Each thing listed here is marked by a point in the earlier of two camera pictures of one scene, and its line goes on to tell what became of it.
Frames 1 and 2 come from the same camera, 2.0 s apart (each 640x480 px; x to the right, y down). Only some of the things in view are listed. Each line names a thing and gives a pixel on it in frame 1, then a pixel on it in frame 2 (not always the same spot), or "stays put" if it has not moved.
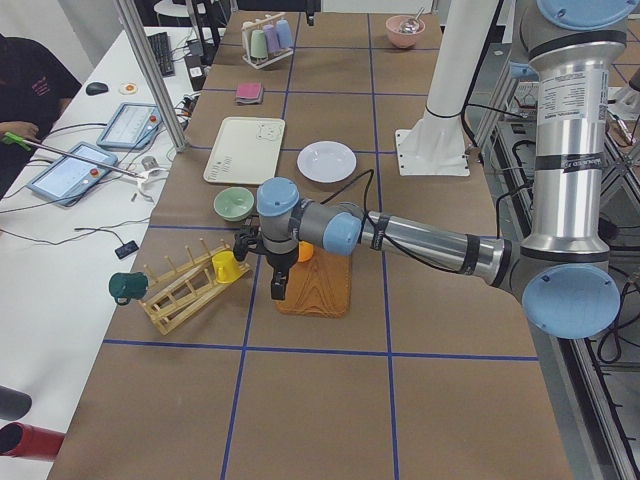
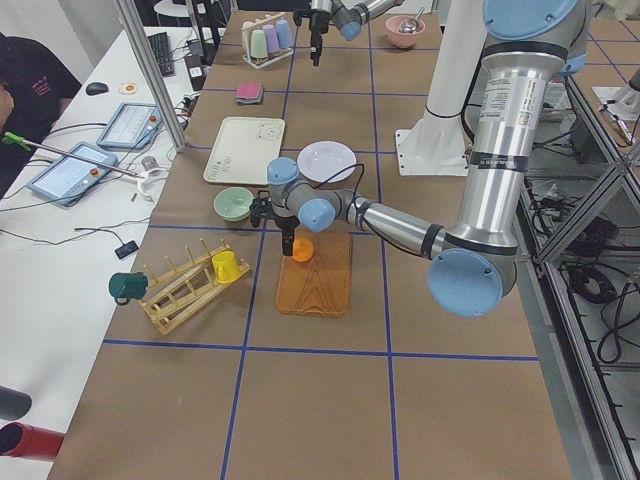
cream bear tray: [247, 150] stays put
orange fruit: [305, 251] stays put
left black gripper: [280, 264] -> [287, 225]
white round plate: [326, 161] stays put
